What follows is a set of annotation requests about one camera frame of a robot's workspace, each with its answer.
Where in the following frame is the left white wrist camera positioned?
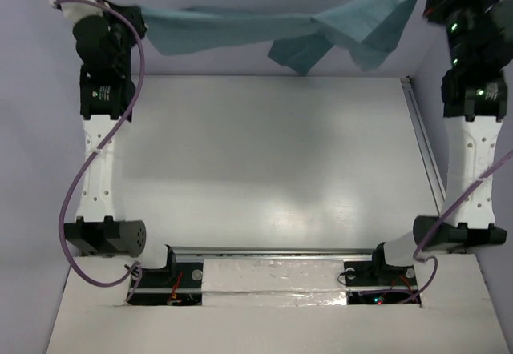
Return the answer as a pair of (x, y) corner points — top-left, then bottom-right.
(50, 0), (103, 24)

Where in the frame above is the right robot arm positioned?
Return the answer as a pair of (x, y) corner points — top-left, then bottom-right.
(369, 0), (512, 284)

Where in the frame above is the aluminium right side rail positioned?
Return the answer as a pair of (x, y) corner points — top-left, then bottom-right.
(401, 77), (446, 214)

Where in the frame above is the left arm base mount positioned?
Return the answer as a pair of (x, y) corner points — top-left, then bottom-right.
(128, 261), (204, 306)

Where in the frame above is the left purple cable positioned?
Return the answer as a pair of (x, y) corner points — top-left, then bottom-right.
(58, 0), (147, 303)

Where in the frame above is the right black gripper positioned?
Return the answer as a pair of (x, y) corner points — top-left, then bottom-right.
(426, 0), (510, 68)

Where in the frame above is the aluminium rail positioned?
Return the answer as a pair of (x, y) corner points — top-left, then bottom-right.
(173, 247), (374, 255)
(401, 77), (446, 214)

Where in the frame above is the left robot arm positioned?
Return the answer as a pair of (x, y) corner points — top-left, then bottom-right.
(55, 0), (147, 288)

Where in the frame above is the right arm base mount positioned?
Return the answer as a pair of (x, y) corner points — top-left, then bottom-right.
(337, 261), (422, 305)

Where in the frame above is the aluminium front rail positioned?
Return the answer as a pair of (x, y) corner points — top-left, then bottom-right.
(173, 247), (374, 255)

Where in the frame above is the white foil-taped centre block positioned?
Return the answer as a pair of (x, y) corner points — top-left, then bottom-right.
(201, 259), (347, 307)

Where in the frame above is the teal t-shirt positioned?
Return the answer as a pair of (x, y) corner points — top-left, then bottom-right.
(142, 0), (417, 76)

